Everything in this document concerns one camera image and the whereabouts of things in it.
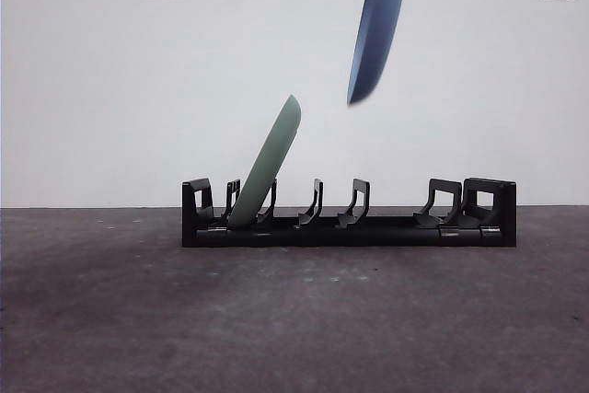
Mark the black plate rack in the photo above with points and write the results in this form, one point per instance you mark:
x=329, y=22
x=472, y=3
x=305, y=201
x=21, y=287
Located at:
x=368, y=236

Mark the blue round plate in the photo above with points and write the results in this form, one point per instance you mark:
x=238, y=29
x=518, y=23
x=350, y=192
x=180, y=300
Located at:
x=377, y=34

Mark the green round plate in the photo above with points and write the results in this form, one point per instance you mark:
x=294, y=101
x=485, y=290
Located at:
x=271, y=153

